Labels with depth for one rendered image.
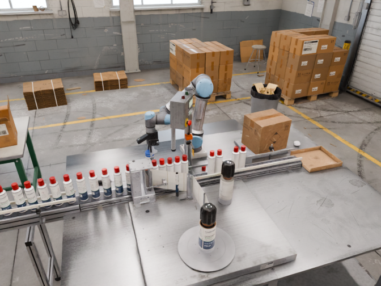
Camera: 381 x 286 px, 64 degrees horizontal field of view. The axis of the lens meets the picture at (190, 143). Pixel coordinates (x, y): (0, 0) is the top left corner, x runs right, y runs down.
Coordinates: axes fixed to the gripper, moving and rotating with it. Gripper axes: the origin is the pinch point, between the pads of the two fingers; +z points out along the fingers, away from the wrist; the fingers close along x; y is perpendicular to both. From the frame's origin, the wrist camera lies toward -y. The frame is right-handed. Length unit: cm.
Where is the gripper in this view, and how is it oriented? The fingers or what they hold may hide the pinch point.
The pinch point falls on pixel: (149, 154)
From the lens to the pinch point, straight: 241.3
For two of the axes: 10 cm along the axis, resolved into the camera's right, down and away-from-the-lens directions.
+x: -3.6, -4.8, 8.0
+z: -0.1, 8.6, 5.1
